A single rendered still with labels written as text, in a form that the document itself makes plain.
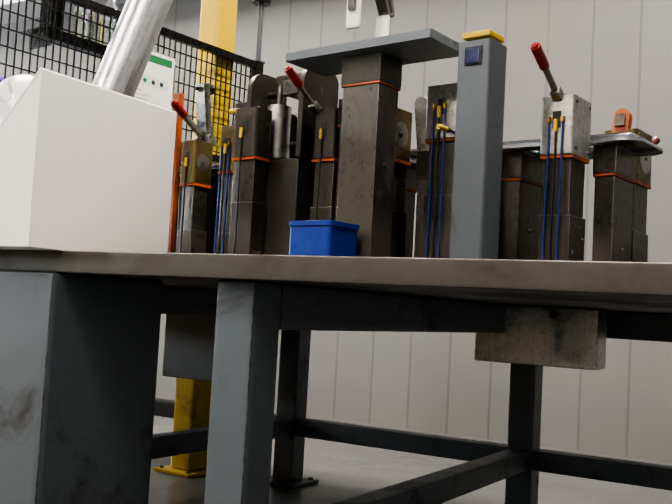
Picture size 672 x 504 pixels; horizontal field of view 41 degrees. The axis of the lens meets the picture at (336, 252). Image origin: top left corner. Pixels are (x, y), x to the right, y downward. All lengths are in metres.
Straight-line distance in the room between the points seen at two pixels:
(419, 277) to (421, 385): 2.95
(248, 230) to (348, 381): 2.39
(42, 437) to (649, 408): 2.71
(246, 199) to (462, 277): 0.95
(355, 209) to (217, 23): 1.72
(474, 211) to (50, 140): 0.78
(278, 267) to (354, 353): 2.99
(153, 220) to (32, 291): 0.30
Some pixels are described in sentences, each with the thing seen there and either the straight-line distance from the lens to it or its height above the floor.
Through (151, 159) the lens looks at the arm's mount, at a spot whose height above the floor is 0.91.
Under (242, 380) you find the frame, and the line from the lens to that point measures 1.46.
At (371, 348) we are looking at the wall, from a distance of 4.30.
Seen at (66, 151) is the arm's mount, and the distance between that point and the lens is 1.71.
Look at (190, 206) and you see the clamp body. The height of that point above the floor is 0.87.
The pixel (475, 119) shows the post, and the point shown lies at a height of 0.99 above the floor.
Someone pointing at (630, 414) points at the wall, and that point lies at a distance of 3.89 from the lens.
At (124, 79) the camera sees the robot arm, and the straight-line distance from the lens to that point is 2.18.
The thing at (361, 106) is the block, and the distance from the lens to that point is 1.85.
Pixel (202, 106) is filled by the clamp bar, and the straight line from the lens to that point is 2.48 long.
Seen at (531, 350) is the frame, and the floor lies 0.54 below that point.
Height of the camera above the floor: 0.62
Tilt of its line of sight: 4 degrees up
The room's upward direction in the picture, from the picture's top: 3 degrees clockwise
